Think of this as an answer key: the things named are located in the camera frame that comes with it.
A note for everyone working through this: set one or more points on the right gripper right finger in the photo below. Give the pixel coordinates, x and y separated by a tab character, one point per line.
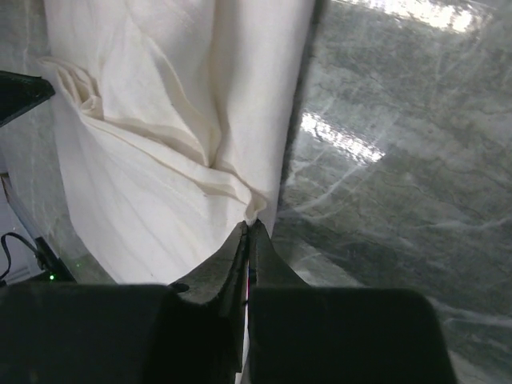
273	289

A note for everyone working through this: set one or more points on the white t shirt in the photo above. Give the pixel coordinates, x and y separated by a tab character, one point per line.
170	121

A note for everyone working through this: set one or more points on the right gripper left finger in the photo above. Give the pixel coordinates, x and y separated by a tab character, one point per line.
214	296

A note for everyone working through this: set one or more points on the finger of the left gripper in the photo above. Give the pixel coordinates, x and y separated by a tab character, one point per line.
21	93

